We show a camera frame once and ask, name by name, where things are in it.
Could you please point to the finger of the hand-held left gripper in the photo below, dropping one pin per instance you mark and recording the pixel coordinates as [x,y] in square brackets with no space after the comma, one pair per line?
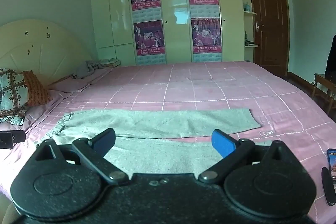
[19,136]

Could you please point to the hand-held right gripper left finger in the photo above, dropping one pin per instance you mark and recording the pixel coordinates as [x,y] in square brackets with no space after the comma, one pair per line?
[105,140]

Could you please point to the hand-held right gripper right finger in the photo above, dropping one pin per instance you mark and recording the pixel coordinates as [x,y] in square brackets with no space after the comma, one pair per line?
[223,144]

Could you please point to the grey pants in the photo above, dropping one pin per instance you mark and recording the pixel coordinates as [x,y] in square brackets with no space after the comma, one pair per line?
[157,121]

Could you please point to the teal patterned pillow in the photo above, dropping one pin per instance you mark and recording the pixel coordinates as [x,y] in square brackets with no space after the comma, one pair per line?
[10,92]

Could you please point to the orange patterned pillow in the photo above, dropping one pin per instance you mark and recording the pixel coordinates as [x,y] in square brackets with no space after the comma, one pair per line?
[35,88]

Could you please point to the pink checked bed sheet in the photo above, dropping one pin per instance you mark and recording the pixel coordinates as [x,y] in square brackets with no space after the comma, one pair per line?
[210,87]

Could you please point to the flat pink pillow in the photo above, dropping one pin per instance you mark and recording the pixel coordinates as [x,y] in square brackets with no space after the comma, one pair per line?
[68,85]

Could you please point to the crumpled grey cloth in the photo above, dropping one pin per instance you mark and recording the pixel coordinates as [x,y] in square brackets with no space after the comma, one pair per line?
[88,67]

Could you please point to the cream bed headboard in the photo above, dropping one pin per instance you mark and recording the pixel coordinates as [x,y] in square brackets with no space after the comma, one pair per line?
[39,48]

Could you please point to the dark shelf item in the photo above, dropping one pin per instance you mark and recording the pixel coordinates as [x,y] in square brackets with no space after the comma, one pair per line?
[248,40]

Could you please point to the smartphone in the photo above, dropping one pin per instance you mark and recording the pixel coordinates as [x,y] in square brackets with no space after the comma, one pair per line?
[332,163]

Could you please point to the black oblong object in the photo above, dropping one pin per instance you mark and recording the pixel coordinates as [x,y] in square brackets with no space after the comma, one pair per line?
[328,187]

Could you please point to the wooden chair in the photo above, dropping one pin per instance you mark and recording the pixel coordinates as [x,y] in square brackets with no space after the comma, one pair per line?
[324,87]

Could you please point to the brown wooden door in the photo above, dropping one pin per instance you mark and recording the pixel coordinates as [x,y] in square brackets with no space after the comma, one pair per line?
[267,22]

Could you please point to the dark hanging garment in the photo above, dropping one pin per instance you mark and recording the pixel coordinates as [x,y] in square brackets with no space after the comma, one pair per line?
[331,58]

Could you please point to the teal bottle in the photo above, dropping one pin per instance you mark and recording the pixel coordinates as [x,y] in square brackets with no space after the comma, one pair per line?
[246,6]

